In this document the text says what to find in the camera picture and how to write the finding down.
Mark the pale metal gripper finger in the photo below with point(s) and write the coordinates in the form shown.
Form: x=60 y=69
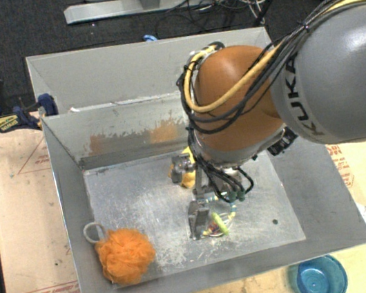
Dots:
x=182 y=167
x=198 y=218

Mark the yellow toy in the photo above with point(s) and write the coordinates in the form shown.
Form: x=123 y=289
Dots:
x=188 y=181

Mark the grey metal bin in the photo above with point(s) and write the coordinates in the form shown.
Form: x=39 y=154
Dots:
x=136 y=199

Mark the orange mesh bath sponge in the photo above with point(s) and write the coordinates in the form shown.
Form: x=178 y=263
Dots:
x=127 y=255

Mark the blue plastic bowl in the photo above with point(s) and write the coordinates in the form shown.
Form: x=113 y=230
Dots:
x=320 y=281

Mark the brown cardboard board, red print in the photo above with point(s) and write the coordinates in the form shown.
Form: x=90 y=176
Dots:
x=26 y=212

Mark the black cylinder on white bracket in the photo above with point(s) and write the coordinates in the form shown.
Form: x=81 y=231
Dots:
x=282 y=144

